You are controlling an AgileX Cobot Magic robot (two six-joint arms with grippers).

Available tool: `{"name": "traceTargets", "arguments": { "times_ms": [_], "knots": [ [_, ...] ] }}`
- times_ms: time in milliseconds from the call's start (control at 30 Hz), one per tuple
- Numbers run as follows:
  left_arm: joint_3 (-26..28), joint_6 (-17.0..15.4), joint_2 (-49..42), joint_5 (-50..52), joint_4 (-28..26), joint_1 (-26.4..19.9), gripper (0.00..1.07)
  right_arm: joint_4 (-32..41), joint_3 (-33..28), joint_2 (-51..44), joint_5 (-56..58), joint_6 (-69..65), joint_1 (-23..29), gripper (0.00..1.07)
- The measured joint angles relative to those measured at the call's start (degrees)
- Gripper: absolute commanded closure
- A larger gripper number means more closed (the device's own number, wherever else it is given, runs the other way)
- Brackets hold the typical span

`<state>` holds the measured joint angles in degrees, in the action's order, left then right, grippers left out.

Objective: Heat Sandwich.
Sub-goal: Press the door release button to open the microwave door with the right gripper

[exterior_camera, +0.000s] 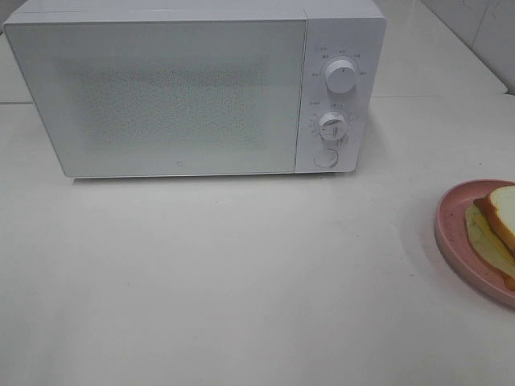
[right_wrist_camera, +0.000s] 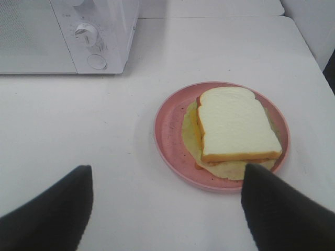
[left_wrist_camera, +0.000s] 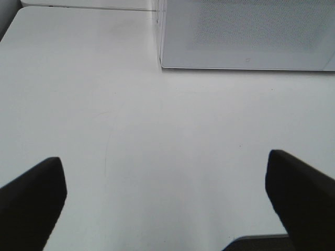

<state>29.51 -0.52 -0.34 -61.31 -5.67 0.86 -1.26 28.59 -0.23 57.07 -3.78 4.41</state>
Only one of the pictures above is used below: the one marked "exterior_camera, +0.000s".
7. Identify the white upper power knob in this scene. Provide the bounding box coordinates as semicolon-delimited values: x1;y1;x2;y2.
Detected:
324;59;356;95

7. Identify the white lower timer knob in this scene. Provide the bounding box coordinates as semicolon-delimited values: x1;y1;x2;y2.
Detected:
318;112;348;142

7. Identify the pink speckled plate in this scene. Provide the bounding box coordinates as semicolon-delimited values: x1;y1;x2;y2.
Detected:
435;179;514;309

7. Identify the white microwave oven body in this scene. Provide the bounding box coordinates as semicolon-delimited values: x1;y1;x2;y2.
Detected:
2;1;386;176

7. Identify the white microwave door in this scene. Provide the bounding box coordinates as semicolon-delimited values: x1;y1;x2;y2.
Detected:
6;20;306;178

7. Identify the toy bread cheese sandwich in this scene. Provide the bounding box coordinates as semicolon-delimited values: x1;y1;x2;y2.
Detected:
465;184;514;292

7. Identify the white round door button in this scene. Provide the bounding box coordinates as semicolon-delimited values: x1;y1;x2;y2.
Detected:
314;149;338;168

